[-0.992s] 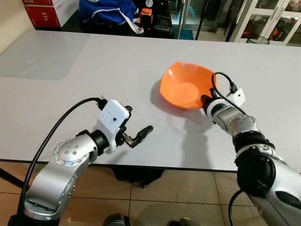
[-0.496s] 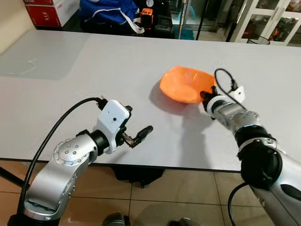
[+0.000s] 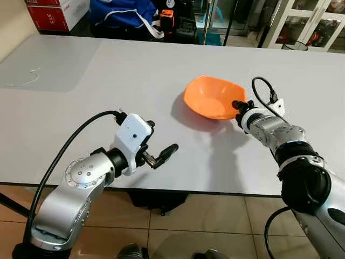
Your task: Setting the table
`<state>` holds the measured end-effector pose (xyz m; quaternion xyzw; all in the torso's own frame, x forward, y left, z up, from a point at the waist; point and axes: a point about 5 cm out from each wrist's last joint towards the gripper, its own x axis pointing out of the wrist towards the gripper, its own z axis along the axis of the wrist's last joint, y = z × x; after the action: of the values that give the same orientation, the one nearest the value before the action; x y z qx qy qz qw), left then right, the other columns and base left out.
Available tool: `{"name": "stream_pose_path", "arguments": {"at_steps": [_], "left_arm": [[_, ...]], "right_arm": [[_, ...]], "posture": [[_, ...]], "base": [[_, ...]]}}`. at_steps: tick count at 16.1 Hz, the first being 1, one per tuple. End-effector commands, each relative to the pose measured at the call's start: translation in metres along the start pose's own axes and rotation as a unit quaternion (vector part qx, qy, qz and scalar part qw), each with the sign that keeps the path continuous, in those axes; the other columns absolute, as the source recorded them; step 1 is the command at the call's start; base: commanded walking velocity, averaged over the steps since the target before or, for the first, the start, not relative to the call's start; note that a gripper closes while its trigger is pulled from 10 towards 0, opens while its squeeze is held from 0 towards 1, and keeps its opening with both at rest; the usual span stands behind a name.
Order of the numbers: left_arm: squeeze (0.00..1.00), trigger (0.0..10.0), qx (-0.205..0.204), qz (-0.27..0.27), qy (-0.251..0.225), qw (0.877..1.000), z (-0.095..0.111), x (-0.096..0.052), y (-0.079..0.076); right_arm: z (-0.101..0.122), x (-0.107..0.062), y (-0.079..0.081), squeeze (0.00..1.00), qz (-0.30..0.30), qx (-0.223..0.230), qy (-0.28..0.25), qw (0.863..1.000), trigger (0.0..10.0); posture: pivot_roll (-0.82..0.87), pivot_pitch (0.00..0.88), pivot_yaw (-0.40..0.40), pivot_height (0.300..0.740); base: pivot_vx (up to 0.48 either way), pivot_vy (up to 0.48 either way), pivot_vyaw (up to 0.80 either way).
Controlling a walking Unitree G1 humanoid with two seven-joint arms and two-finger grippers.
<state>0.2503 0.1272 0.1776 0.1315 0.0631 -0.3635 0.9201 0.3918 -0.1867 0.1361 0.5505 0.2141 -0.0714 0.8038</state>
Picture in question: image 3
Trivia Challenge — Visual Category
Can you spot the orange plastic bowl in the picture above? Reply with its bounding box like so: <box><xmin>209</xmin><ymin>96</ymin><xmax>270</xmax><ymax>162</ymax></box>
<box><xmin>183</xmin><ymin>76</ymin><xmax>247</xmax><ymax>120</ymax></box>

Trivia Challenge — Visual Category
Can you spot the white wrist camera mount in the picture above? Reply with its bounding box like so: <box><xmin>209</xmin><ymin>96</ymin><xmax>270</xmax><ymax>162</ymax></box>
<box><xmin>240</xmin><ymin>99</ymin><xmax>286</xmax><ymax>133</ymax></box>
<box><xmin>112</xmin><ymin>113</ymin><xmax>154</xmax><ymax>176</ymax></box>

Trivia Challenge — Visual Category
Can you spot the shiny metal pole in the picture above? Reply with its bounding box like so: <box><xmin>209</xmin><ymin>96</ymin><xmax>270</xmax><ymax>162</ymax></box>
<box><xmin>202</xmin><ymin>0</ymin><xmax>215</xmax><ymax>45</ymax></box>

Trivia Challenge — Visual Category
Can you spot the black base under table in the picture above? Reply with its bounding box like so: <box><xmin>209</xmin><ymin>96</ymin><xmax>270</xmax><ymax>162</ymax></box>
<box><xmin>128</xmin><ymin>190</ymin><xmax>189</xmax><ymax>215</ymax></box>

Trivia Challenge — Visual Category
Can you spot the white glass door cabinet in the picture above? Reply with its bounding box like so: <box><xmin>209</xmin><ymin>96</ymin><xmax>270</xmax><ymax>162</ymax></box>
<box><xmin>259</xmin><ymin>0</ymin><xmax>345</xmax><ymax>53</ymax></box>

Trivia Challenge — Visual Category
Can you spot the thin white wire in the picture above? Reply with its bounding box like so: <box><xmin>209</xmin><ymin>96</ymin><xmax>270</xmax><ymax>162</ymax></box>
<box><xmin>4</xmin><ymin>67</ymin><xmax>42</xmax><ymax>88</ymax></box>

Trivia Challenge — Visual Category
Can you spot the black case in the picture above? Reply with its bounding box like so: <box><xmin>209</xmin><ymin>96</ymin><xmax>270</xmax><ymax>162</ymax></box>
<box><xmin>172</xmin><ymin>13</ymin><xmax>199</xmax><ymax>42</ymax></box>

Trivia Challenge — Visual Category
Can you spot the blue bag with white strap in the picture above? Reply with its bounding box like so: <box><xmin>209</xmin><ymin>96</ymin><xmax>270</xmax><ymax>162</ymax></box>
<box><xmin>89</xmin><ymin>0</ymin><xmax>164</xmax><ymax>39</ymax></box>

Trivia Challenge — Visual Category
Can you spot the red and white carton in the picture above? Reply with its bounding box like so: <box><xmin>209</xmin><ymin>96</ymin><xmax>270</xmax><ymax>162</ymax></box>
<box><xmin>25</xmin><ymin>0</ymin><xmax>89</xmax><ymax>32</ymax></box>

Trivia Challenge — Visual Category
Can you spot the grey robot left foot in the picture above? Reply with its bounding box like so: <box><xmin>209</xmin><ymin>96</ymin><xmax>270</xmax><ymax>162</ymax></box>
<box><xmin>116</xmin><ymin>243</ymin><xmax>149</xmax><ymax>259</ymax></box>

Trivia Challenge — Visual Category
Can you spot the grey robot foot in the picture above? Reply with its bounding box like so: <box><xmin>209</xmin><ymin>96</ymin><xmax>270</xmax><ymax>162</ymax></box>
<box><xmin>116</xmin><ymin>243</ymin><xmax>149</xmax><ymax>259</ymax></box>
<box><xmin>194</xmin><ymin>249</ymin><xmax>223</xmax><ymax>259</ymax></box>

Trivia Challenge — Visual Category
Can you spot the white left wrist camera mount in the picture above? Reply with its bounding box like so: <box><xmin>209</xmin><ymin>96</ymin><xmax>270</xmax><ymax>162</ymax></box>
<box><xmin>112</xmin><ymin>113</ymin><xmax>154</xmax><ymax>176</ymax></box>

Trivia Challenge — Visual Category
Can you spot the black metal table leg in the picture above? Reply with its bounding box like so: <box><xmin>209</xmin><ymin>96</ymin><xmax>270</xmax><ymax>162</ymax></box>
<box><xmin>0</xmin><ymin>192</ymin><xmax>33</xmax><ymax>220</ymax></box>

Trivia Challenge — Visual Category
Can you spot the grey robot right foot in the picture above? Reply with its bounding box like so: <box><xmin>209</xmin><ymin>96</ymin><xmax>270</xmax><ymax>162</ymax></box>
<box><xmin>194</xmin><ymin>249</ymin><xmax>223</xmax><ymax>259</ymax></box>

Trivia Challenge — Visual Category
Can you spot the orange and black device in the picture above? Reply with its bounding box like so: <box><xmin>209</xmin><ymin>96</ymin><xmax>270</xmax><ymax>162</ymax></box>
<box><xmin>160</xmin><ymin>9</ymin><xmax>175</xmax><ymax>36</ymax></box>

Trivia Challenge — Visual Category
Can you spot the black wire bin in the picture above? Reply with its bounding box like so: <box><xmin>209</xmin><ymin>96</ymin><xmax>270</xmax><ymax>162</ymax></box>
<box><xmin>281</xmin><ymin>40</ymin><xmax>309</xmax><ymax>52</ymax></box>

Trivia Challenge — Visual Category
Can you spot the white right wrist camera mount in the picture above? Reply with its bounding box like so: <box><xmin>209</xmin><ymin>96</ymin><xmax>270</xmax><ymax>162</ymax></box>
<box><xmin>240</xmin><ymin>99</ymin><xmax>286</xmax><ymax>133</ymax></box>

